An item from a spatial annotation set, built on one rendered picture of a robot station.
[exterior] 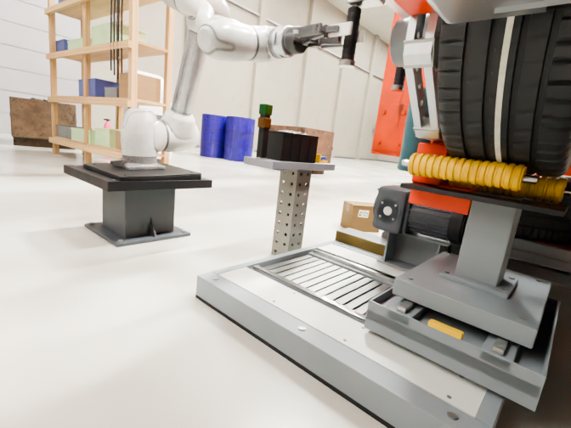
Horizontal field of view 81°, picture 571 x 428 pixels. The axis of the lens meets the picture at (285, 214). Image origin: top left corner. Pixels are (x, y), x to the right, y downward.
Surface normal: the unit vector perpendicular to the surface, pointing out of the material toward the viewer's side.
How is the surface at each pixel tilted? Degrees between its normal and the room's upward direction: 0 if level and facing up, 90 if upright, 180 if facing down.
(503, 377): 90
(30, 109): 90
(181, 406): 0
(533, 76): 120
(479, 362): 90
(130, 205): 90
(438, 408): 0
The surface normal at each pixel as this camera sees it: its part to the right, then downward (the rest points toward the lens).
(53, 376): 0.11, -0.97
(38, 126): 0.54, 0.24
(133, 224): 0.76, 0.22
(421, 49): -0.66, 0.08
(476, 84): -0.62, 0.59
